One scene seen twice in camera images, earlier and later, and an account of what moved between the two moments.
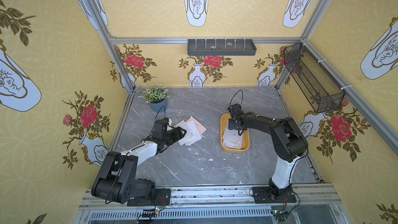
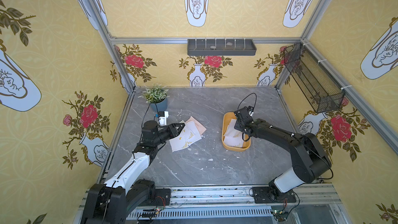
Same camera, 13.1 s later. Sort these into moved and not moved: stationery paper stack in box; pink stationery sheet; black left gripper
Moved: black left gripper
Not moved: stationery paper stack in box; pink stationery sheet
